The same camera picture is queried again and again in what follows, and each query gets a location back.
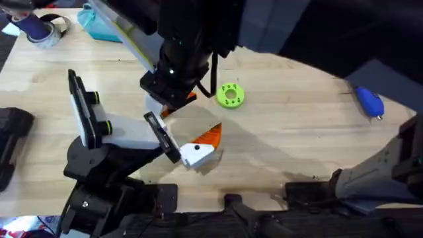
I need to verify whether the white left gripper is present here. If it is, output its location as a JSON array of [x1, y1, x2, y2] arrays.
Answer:
[[63, 95, 223, 183]]

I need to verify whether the orange ribbed wedge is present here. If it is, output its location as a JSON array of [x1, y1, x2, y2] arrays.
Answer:
[[161, 91, 198, 119]]

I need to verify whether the blue electric screwdriver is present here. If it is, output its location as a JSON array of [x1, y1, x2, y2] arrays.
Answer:
[[354, 86, 385, 121]]

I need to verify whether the right wrist flat plate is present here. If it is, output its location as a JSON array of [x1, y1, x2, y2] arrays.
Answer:
[[88, 0, 165, 73]]

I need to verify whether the wrist flat plate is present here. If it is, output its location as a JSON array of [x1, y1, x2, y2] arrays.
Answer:
[[88, 0, 165, 73], [67, 68, 113, 150]]

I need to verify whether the green disc with holes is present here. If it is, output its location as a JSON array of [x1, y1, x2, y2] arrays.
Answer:
[[215, 82, 246, 110]]

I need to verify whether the left wrist flat plate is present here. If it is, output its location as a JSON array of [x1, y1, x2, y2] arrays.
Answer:
[[67, 68, 113, 150]]

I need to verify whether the teal cloth bag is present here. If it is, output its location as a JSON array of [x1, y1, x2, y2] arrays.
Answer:
[[77, 3, 124, 44]]

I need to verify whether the grey tape roll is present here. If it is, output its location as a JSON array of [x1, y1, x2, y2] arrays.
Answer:
[[27, 22, 63, 50]]

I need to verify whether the black tape roll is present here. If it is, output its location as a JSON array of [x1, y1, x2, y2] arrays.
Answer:
[[39, 13, 73, 38]]

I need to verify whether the dark blue cylinder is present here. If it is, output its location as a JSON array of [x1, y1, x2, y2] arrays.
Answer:
[[7, 13, 51, 41]]

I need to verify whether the black box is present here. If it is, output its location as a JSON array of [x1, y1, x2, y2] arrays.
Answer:
[[0, 107, 35, 193]]

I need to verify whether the pale blue paper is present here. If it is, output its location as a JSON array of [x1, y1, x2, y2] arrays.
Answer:
[[1, 22, 21, 37]]

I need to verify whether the colourful printed packaging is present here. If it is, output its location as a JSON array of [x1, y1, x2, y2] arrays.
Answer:
[[0, 215, 60, 238]]

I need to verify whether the black cable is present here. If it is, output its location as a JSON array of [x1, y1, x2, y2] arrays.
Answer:
[[197, 52, 219, 99]]

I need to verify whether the black rail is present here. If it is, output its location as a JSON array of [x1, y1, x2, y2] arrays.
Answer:
[[59, 183, 423, 238]]

